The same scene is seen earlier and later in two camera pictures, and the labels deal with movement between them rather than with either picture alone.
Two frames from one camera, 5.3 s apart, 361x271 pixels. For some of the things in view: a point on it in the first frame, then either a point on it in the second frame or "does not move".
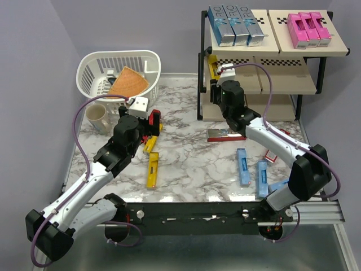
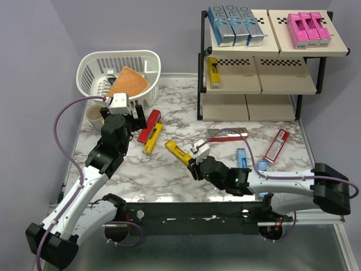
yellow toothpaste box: (212, 63) does not move
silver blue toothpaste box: (221, 27) does not move
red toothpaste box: (150, 122) does not move
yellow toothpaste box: (152, 173) -> (177, 152)
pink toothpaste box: (323, 35) does not move
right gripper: (214, 89) -> (194, 168)
